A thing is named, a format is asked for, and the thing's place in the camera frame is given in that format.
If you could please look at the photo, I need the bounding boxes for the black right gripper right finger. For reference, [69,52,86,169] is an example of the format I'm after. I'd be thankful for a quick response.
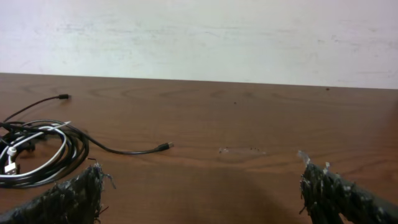
[298,151,397,224]

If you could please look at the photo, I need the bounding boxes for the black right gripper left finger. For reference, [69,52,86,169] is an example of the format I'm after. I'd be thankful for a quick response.
[1,163,114,224]

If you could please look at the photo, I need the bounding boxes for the black USB cable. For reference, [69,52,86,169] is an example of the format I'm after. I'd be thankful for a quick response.
[0,93,175,189]

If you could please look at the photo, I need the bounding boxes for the white USB cable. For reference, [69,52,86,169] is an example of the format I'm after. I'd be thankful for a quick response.
[0,120,72,179]

